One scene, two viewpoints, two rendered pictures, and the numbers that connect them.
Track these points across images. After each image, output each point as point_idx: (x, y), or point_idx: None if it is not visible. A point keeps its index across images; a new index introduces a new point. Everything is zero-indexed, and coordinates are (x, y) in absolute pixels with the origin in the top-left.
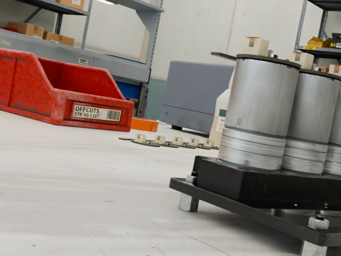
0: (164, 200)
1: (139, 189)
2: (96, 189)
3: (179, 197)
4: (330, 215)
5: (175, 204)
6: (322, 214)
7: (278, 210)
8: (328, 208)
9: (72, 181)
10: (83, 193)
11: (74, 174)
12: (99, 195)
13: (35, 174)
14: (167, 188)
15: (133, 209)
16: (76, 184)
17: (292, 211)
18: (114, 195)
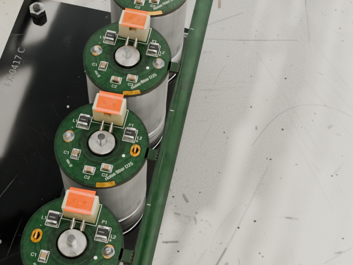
0: (214, 61)
1: (260, 73)
2: (260, 23)
3: (223, 92)
4: (49, 69)
5: (200, 61)
6: (55, 67)
7: (81, 28)
8: (64, 104)
9: (293, 23)
10: (246, 0)
11: (327, 49)
12: (238, 9)
13: (321, 6)
14: (267, 120)
15: (193, 6)
16: (280, 18)
17: (73, 38)
18: (239, 26)
